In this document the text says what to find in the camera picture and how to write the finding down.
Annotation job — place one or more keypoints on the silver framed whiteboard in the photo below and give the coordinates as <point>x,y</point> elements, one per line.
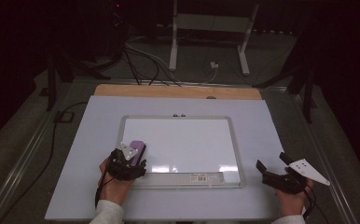
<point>193,140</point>

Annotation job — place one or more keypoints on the person's left hand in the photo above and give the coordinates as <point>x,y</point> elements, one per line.
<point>116,191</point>

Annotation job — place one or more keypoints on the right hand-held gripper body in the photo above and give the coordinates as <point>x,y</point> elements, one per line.
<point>282,182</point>

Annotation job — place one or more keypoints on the grey metal floor rail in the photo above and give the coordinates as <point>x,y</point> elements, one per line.
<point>16,168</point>
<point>321,155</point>

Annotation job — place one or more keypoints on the purple and black whiteboard eraser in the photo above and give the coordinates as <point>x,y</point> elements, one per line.
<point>137,149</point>

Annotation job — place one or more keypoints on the black tripod stand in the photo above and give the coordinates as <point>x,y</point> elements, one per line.
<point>52,81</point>
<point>307,90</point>

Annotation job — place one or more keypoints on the person's right hand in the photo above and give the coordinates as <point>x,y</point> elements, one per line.
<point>293,203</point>

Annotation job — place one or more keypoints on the white table cover sheet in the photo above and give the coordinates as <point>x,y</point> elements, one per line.
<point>85,140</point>

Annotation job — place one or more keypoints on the white metal stand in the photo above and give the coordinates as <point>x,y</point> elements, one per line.
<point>212,23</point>

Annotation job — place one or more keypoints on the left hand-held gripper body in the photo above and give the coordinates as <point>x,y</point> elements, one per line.
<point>122,166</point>

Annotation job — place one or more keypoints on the black square floor plate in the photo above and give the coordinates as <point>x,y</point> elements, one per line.
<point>64,116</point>

